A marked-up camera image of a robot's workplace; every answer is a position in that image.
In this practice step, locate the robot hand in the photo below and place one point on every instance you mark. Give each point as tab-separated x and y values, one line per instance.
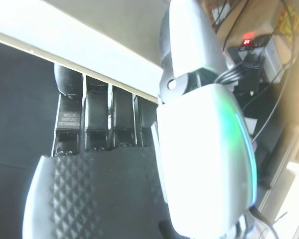
204	154

